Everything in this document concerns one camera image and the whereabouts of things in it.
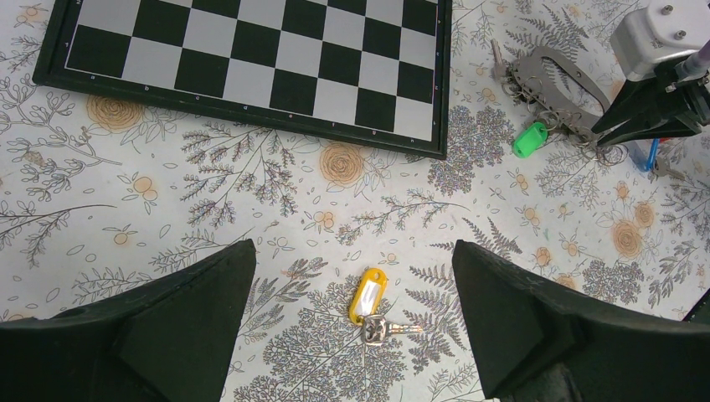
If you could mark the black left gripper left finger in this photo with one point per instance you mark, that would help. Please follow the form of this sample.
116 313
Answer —
171 339

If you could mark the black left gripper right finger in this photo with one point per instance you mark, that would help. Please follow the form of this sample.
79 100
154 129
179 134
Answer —
536 340

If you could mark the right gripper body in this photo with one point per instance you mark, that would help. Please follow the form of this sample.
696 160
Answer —
696 91

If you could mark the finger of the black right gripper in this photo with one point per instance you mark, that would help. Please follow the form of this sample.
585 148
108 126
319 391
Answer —
643 132
643 106

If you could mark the blue key tag with key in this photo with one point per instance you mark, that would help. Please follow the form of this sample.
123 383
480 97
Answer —
644 154

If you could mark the grey metal key holder plate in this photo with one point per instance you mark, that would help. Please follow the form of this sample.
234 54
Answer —
527 80

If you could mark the green key tag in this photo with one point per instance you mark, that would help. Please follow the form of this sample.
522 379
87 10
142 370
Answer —
530 140

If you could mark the floral table mat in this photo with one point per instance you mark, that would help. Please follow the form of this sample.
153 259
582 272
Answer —
101 196

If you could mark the black and silver chessboard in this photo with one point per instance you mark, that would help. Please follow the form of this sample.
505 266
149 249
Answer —
374 73

